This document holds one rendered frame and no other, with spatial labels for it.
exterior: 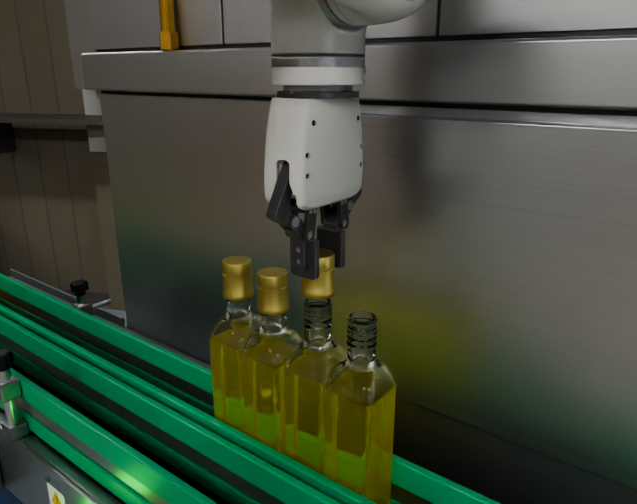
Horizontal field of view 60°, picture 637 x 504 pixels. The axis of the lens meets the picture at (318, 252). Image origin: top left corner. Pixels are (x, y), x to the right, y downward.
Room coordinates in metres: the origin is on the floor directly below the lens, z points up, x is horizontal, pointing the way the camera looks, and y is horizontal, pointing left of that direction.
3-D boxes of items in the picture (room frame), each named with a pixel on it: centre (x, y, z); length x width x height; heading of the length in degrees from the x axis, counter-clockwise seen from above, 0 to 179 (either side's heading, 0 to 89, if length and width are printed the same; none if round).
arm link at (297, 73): (0.53, 0.00, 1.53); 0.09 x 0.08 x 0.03; 142
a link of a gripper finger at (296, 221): (0.50, 0.02, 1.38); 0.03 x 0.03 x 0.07; 52
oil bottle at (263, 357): (0.56, 0.05, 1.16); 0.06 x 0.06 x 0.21; 52
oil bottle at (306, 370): (0.53, 0.00, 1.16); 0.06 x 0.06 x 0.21; 52
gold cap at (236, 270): (0.60, 0.09, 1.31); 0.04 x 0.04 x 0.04
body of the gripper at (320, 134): (0.53, 0.00, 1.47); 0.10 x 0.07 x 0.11; 142
